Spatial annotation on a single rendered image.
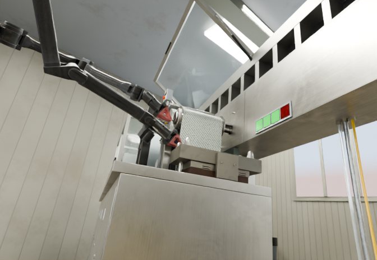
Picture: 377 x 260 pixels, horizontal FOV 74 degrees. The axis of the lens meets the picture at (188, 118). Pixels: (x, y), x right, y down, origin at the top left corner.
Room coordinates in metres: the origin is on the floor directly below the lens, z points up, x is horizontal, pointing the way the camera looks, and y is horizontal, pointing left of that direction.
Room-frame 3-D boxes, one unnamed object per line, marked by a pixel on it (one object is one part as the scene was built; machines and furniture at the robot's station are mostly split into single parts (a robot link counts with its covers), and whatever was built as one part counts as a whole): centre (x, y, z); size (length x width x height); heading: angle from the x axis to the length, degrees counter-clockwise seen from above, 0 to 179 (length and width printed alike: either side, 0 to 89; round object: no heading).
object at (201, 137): (1.25, -0.08, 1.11); 0.23 x 0.01 x 0.18; 107
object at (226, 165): (1.07, -0.19, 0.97); 0.10 x 0.03 x 0.11; 107
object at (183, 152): (1.15, -0.15, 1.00); 0.40 x 0.16 x 0.06; 107
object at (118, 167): (2.18, 0.30, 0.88); 2.52 x 0.66 x 0.04; 17
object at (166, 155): (1.30, 0.11, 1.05); 0.06 x 0.05 x 0.31; 107
